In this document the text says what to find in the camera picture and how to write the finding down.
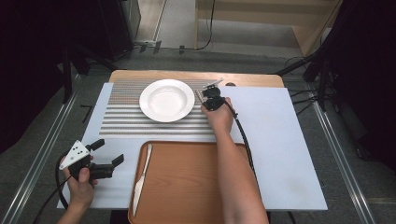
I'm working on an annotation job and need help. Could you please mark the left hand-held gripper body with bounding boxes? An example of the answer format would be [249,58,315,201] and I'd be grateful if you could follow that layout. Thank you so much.
[59,139,116,185]

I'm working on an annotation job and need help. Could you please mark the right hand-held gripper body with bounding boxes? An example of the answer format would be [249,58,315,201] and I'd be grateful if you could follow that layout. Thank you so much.
[200,77,227,112]

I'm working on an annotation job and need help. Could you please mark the silver fork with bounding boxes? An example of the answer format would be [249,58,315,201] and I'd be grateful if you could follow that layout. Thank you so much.
[195,89,207,105]

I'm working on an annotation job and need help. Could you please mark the silver table knife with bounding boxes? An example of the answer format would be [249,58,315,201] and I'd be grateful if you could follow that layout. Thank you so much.
[132,143,153,217]

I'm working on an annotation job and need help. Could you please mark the white deep plate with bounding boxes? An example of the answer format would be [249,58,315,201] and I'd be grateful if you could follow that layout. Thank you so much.
[138,78,196,123]

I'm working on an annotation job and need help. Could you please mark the brown wooden tray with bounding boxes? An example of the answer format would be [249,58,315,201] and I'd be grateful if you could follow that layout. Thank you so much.
[127,140,260,224]

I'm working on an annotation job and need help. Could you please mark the person's right hand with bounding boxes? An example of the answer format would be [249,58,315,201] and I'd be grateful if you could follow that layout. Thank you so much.
[200,96,234,135]

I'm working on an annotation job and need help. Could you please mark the person's left hand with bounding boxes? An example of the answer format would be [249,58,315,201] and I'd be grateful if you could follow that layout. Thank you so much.
[64,155,99,209]

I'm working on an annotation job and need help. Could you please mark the striped woven placemat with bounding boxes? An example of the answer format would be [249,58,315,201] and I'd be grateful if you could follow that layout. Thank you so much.
[98,77,219,138]

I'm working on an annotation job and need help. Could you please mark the wooden table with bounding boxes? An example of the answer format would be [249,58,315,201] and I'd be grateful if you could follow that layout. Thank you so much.
[108,69,285,89]

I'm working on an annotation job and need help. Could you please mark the beige wooden cabinet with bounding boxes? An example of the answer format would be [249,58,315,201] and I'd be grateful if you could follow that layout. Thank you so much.
[194,0,344,58]

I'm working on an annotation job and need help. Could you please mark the dark curtain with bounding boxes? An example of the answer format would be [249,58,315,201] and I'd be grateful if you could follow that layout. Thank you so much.
[0,0,104,153]

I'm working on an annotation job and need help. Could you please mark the black tripod stand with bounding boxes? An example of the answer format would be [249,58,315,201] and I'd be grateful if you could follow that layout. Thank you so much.
[275,46,335,113]

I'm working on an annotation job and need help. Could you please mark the black cabinet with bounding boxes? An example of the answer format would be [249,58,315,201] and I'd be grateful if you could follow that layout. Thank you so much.
[99,0,142,62]

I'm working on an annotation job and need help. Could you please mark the left hand-held gripper cable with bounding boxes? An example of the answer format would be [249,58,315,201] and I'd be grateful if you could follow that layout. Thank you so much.
[32,153,73,224]

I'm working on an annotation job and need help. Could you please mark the hand-held gripper cable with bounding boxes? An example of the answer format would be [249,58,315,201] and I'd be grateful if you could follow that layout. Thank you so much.
[223,101,260,185]
[32,153,73,224]

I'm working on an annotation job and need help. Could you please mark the metal floor rail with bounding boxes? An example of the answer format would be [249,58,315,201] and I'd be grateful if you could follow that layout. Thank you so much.
[0,90,80,224]
[310,99,378,224]

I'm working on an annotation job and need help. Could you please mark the right hand-held gripper cable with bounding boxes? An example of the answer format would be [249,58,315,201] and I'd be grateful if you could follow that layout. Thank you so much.
[223,101,260,185]

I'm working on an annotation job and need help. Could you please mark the black hanging cable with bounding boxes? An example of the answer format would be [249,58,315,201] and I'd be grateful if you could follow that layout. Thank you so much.
[195,0,217,51]

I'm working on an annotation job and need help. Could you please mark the black floor cables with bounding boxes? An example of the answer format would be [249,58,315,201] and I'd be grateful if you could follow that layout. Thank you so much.
[286,87,320,117]

